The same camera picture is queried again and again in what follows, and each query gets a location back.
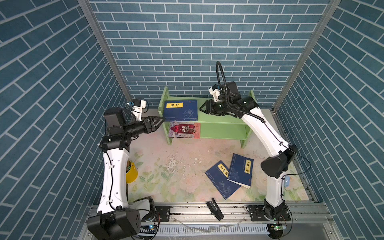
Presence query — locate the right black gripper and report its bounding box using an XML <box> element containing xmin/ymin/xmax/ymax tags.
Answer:
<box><xmin>198</xmin><ymin>99</ymin><xmax>231</xmax><ymax>116</ymax></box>

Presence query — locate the red Hamlet picture book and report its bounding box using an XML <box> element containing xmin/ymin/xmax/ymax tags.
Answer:
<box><xmin>168</xmin><ymin>122</ymin><xmax>201</xmax><ymax>139</ymax></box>

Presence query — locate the blue book yellow label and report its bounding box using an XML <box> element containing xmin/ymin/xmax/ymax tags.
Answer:
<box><xmin>165</xmin><ymin>119</ymin><xmax>198</xmax><ymax>123</ymax></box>
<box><xmin>228</xmin><ymin>154</ymin><xmax>254</xmax><ymax>189</ymax></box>

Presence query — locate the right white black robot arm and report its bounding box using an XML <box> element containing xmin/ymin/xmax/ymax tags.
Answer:
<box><xmin>200</xmin><ymin>62</ymin><xmax>299</xmax><ymax>221</ymax></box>

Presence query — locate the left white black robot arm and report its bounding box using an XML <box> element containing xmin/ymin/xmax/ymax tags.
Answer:
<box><xmin>87</xmin><ymin>108</ymin><xmax>164</xmax><ymax>240</ymax></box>

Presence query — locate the green wooden two-tier shelf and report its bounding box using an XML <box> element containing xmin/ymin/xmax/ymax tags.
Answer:
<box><xmin>158</xmin><ymin>87</ymin><xmax>253</xmax><ymax>149</ymax></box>

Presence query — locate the yellow pen cup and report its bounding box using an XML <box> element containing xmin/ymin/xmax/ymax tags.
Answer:
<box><xmin>126</xmin><ymin>161</ymin><xmax>138</xmax><ymax>184</ymax></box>

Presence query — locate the black stapler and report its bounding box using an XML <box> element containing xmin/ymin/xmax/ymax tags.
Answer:
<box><xmin>207</xmin><ymin>198</ymin><xmax>224</xmax><ymax>221</ymax></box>

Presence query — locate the small light blue object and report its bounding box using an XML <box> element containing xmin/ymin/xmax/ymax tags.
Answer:
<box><xmin>283</xmin><ymin>176</ymin><xmax>291</xmax><ymax>188</ymax></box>

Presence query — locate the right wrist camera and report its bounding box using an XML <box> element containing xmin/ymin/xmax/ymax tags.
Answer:
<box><xmin>209</xmin><ymin>84</ymin><xmax>223</xmax><ymax>103</ymax></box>

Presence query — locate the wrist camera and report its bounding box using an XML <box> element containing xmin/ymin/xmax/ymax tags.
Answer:
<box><xmin>209</xmin><ymin>84</ymin><xmax>223</xmax><ymax>103</ymax></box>
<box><xmin>127</xmin><ymin>99</ymin><xmax>148</xmax><ymax>122</ymax></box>

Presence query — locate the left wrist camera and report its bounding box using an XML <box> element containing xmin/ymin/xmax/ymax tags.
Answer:
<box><xmin>127</xmin><ymin>99</ymin><xmax>148</xmax><ymax>122</ymax></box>

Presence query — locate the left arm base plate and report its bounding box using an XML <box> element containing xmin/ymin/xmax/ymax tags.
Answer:
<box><xmin>154</xmin><ymin>206</ymin><xmax>171</xmax><ymax>223</ymax></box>

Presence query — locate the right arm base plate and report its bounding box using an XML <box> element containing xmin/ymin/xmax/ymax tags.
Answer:
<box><xmin>246</xmin><ymin>203</ymin><xmax>292</xmax><ymax>222</ymax></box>

